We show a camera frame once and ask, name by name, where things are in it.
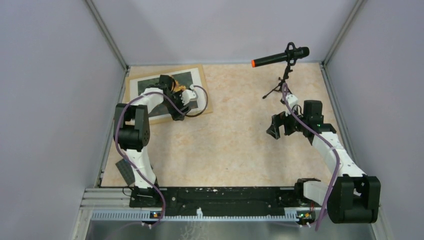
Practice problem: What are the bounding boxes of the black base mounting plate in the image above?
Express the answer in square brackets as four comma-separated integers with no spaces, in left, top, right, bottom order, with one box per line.
[129,186,320,217]

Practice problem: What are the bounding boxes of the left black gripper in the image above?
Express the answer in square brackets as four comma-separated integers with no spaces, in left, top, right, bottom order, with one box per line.
[161,90,191,121]

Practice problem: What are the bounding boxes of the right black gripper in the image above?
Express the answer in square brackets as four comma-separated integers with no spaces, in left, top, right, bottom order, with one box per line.
[266,104,308,140]

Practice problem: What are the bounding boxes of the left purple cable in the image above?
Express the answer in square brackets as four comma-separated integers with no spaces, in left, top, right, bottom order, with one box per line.
[113,84,210,230]

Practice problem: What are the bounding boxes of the aluminium front rail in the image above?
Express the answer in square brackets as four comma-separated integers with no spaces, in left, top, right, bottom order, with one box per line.
[81,187,321,225]

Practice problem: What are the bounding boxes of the grey lego baseplate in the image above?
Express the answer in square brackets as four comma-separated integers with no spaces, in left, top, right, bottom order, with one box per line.
[115,159,135,186]

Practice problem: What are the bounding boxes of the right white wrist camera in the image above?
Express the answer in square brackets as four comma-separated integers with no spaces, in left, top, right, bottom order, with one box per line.
[283,94,299,110]

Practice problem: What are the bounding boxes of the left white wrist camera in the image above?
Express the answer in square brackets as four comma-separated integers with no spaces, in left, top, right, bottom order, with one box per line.
[180,84,198,106]

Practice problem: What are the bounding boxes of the black mini tripod stand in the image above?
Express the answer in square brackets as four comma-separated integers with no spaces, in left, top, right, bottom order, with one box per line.
[262,42,298,100]

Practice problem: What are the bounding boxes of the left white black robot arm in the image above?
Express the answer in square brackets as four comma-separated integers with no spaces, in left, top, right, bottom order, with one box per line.
[113,75,198,207]

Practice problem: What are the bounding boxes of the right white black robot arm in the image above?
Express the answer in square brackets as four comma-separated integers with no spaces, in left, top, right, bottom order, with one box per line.
[266,99,381,224]

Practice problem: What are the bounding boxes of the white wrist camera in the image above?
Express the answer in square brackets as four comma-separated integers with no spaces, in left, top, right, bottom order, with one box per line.
[283,94,299,110]
[180,84,198,106]

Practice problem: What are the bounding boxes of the black microphone orange tip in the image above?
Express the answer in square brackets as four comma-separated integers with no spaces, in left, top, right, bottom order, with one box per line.
[251,47,310,68]

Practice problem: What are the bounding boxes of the wooden picture frame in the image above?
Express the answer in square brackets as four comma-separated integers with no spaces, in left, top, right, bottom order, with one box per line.
[122,64,213,118]

